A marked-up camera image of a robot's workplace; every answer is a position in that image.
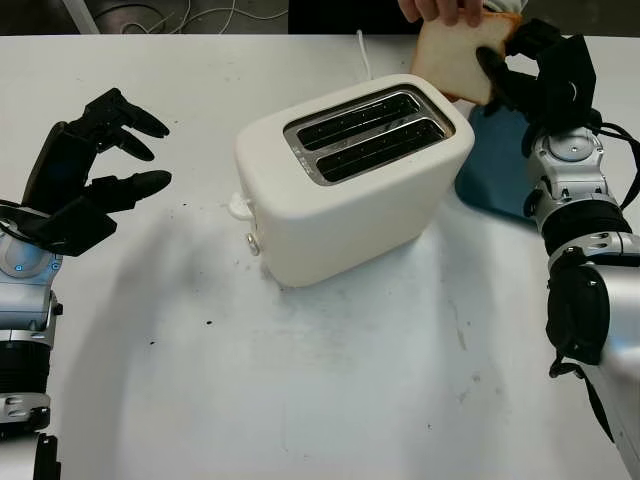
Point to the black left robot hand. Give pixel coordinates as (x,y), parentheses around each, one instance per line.
(57,165)

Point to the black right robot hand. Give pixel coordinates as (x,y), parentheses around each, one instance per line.
(560,80)

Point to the bare person hand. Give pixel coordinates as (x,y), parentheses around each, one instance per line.
(440,9)

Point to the toast slice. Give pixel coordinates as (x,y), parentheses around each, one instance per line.
(450,60)

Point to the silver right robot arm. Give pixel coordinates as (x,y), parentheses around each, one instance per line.
(600,300)

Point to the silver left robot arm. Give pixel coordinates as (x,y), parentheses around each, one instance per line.
(22,300)

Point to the light sleeved person forearm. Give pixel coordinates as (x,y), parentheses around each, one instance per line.
(505,4)

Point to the cream white toaster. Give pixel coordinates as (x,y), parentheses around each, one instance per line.
(350,225)

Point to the blue plastic tray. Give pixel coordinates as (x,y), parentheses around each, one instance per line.
(490,185)

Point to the white table leg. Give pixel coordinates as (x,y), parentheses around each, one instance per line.
(82,15)

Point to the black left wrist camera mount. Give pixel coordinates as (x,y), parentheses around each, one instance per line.
(70,227)

